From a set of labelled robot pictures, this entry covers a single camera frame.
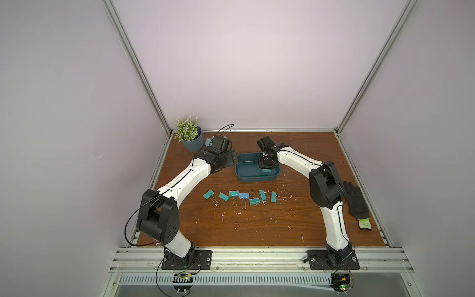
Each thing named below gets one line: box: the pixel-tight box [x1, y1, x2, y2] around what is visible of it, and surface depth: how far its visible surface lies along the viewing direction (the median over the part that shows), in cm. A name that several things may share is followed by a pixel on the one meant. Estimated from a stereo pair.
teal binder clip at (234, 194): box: [228, 189, 240, 208], surface depth 93 cm
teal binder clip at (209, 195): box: [202, 188, 219, 207], surface depth 92 cm
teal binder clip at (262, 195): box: [259, 189, 270, 202], surface depth 92 cm
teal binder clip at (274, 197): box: [270, 191, 287, 204], surface depth 92 cm
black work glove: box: [343, 181, 372, 231], surface depth 89 cm
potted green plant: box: [173, 115, 204, 153], surface depth 102 cm
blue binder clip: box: [239, 193, 250, 211], surface depth 91 cm
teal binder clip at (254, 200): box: [249, 188, 261, 206], surface depth 91 cm
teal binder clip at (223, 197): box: [217, 191, 230, 210], surface depth 92 cm
